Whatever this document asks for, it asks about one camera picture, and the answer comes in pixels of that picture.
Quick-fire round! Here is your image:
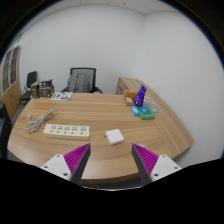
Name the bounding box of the wooden side cabinet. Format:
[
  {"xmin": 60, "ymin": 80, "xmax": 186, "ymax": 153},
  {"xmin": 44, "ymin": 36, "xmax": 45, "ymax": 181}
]
[{"xmin": 115, "ymin": 76, "xmax": 148, "ymax": 96}]

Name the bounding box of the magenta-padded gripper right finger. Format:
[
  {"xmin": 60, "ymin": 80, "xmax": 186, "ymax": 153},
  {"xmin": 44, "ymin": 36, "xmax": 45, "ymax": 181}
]
[{"xmin": 130, "ymin": 143, "xmax": 183, "ymax": 185}]

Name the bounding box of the cream power strip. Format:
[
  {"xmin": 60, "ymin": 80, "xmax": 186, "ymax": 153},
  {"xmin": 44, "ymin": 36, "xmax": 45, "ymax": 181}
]
[{"xmin": 43, "ymin": 123, "xmax": 91, "ymax": 141}]

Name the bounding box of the small dark cardboard box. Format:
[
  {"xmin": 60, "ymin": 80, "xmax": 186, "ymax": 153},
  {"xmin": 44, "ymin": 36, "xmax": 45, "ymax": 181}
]
[{"xmin": 30, "ymin": 81, "xmax": 41, "ymax": 100}]

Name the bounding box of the green box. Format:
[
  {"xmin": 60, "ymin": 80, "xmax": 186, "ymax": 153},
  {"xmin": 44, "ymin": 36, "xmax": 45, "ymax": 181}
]
[{"xmin": 136, "ymin": 105, "xmax": 157, "ymax": 121}]

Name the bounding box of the coiled white cable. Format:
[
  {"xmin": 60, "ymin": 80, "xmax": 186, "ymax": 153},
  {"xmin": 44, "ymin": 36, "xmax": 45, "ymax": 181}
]
[{"xmin": 22, "ymin": 106, "xmax": 58, "ymax": 134}]

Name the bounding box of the small tan box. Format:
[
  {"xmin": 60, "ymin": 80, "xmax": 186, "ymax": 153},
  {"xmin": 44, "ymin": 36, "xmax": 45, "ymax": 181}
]
[{"xmin": 125, "ymin": 96, "xmax": 135, "ymax": 107}]

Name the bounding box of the black armchair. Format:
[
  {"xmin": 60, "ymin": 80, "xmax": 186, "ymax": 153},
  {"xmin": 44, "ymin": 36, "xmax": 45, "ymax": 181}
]
[{"xmin": 0, "ymin": 103, "xmax": 13, "ymax": 159}]

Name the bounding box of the white printed leaflet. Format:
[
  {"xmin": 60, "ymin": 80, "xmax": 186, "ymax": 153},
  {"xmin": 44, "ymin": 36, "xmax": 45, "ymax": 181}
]
[{"xmin": 50, "ymin": 91, "xmax": 74, "ymax": 101}]

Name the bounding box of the wooden shelf unit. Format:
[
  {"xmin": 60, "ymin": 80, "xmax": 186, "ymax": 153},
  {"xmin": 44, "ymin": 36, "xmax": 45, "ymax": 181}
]
[{"xmin": 0, "ymin": 45, "xmax": 23, "ymax": 119}]

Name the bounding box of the clear plastic packaging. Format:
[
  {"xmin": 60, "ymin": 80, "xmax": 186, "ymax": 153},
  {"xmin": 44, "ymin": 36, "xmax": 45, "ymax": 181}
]
[{"xmin": 143, "ymin": 96, "xmax": 160, "ymax": 114}]

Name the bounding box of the small black chair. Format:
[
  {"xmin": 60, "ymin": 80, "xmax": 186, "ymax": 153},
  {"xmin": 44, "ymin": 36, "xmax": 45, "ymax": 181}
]
[{"xmin": 19, "ymin": 70, "xmax": 39, "ymax": 105}]

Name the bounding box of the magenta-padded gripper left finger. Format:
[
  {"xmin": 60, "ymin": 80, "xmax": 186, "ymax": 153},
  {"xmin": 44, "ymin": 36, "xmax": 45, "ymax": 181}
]
[{"xmin": 39, "ymin": 142, "xmax": 92, "ymax": 185}]

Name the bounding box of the white charger block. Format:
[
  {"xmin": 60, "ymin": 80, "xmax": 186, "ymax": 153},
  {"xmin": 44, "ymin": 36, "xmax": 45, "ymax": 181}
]
[{"xmin": 104, "ymin": 128, "xmax": 125, "ymax": 146}]

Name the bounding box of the purple standing card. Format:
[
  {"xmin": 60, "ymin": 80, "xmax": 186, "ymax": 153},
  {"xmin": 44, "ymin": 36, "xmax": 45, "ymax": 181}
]
[{"xmin": 132, "ymin": 84, "xmax": 148, "ymax": 108}]

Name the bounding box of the orange flat box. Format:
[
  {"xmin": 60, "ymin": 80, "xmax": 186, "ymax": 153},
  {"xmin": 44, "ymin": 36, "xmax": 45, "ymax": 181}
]
[{"xmin": 123, "ymin": 90, "xmax": 138, "ymax": 100}]

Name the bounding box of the black mesh office chair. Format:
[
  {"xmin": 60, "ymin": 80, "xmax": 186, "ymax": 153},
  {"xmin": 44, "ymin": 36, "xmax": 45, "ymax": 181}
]
[{"xmin": 60, "ymin": 67, "xmax": 104, "ymax": 94}]

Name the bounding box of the small blue box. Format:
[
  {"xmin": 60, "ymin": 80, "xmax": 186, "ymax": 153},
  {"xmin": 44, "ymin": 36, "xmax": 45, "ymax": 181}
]
[{"xmin": 130, "ymin": 106, "xmax": 141, "ymax": 117}]

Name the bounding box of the grey round desk grommet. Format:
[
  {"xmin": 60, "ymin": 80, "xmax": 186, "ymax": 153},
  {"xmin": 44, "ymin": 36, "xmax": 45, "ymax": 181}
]
[{"xmin": 136, "ymin": 142, "xmax": 149, "ymax": 150}]

